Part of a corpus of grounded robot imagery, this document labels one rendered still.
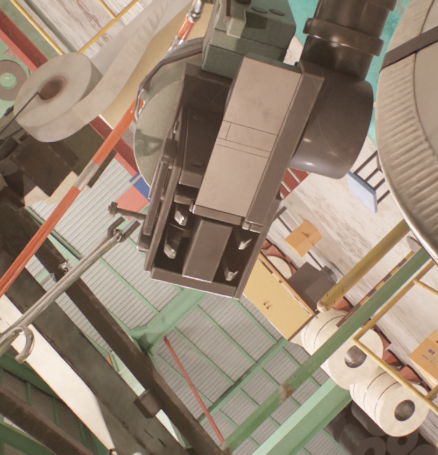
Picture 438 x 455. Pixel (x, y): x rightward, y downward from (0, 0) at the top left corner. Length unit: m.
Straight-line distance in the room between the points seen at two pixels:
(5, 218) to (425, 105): 0.76
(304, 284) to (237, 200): 10.57
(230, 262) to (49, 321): 0.72
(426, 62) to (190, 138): 0.29
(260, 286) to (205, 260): 9.95
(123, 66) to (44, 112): 0.15
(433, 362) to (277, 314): 3.12
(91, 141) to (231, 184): 0.94
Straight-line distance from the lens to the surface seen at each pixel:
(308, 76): 0.41
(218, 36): 0.55
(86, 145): 1.35
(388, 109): 0.66
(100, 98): 1.08
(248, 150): 0.43
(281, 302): 10.70
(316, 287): 10.94
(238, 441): 4.03
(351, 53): 0.48
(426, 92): 0.65
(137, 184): 9.34
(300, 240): 9.68
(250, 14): 0.54
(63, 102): 1.09
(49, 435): 1.26
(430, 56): 0.71
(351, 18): 0.47
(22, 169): 1.20
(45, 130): 1.10
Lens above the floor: 1.46
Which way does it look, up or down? 3 degrees down
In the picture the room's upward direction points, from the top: 134 degrees counter-clockwise
